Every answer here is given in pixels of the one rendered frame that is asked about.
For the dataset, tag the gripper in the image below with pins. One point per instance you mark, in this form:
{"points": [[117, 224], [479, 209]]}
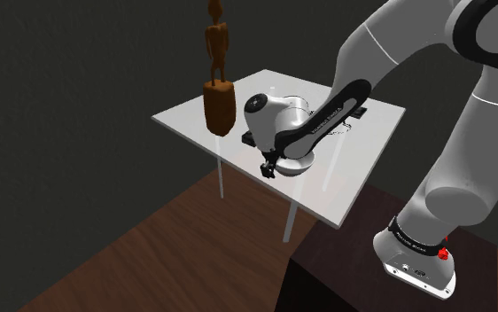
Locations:
{"points": [[269, 167]]}

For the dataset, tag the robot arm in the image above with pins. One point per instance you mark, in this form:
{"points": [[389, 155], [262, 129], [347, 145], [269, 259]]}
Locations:
{"points": [[456, 173]]}

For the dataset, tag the black flat box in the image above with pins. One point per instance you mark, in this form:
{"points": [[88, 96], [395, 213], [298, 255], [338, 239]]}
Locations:
{"points": [[248, 138]]}

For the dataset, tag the brown wooden figure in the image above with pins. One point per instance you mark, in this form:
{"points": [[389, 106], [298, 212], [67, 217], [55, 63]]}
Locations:
{"points": [[219, 108]]}

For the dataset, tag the white table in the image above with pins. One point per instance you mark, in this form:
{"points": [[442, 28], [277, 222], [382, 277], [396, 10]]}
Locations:
{"points": [[184, 116]]}

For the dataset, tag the small black flat block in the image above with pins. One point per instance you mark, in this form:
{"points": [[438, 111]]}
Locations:
{"points": [[360, 113]]}

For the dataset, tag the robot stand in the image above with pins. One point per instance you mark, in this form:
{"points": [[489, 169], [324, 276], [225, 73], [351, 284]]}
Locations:
{"points": [[339, 268]]}

